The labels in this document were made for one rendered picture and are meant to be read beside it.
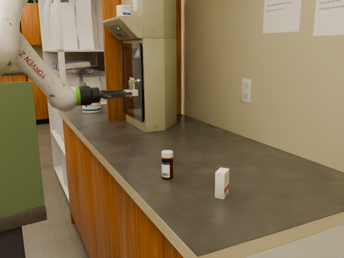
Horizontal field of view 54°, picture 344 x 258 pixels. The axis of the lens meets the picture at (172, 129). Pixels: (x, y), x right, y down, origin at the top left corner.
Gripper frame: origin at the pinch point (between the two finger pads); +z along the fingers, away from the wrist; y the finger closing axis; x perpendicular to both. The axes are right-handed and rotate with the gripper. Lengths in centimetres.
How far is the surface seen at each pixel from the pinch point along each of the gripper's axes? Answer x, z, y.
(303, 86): -10, 48, -66
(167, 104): 7.2, 19.4, -2.8
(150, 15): -37.4, 9.5, -4.0
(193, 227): 16, -19, -99
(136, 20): -34.8, 2.1, -4.1
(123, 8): -40.4, -1.6, 4.2
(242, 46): -23, 48, -26
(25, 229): 118, -55, 96
